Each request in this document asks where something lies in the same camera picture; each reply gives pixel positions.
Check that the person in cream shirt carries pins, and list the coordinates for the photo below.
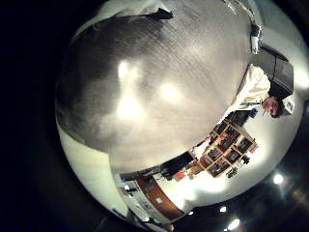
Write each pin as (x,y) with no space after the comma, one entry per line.
(257,92)

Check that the dark monitor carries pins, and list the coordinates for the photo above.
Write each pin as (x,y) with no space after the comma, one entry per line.
(280,74)

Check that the wooden shelf unit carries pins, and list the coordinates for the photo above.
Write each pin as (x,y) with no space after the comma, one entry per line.
(227,150)

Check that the orange door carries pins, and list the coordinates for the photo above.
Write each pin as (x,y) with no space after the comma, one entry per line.
(159,198)

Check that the ceiling light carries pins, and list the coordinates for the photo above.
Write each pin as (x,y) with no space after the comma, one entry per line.
(233,224)
(222,209)
(278,179)

